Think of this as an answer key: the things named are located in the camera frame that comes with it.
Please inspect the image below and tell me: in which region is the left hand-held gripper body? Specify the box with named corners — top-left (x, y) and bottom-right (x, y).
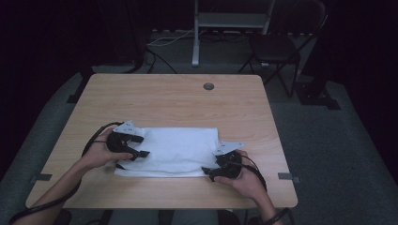
top-left (106, 120), bottom-right (145, 157)

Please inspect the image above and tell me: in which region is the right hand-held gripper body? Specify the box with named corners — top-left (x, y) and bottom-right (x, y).
top-left (208, 141), bottom-right (246, 183)

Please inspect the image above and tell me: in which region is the white printed tank top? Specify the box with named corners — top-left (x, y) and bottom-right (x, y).
top-left (114, 126), bottom-right (222, 178)

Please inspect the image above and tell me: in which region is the person's right hand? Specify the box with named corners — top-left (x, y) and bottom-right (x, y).
top-left (214, 149), bottom-right (268, 203)

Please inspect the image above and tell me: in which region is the person's left hand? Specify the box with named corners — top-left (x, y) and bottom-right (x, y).
top-left (79, 126), bottom-right (134, 172)

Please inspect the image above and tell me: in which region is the black floor foot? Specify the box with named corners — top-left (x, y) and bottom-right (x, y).
top-left (66, 73), bottom-right (92, 104)

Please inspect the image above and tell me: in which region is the black stand with base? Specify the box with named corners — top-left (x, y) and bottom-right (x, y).
top-left (295, 31), bottom-right (342, 111)

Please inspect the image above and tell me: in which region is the black folding chair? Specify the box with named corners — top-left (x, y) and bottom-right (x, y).
top-left (238, 0), bottom-right (329, 98)

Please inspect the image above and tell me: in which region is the grey metal stand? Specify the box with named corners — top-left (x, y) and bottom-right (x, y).
top-left (191, 0), bottom-right (276, 68)

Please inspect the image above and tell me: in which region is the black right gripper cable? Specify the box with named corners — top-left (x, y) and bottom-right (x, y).
top-left (233, 154), bottom-right (291, 225)

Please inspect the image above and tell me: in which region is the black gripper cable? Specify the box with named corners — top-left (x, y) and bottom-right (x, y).
top-left (8, 121), bottom-right (125, 225)
top-left (233, 154), bottom-right (291, 225)

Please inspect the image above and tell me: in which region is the black floor cable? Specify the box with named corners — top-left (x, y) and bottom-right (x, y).
top-left (144, 46), bottom-right (178, 75)

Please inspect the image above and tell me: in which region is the white floor cable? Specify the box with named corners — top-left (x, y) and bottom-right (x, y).
top-left (146, 28), bottom-right (207, 48)

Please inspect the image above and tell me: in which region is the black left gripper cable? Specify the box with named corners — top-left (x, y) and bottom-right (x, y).
top-left (8, 121), bottom-right (125, 225)

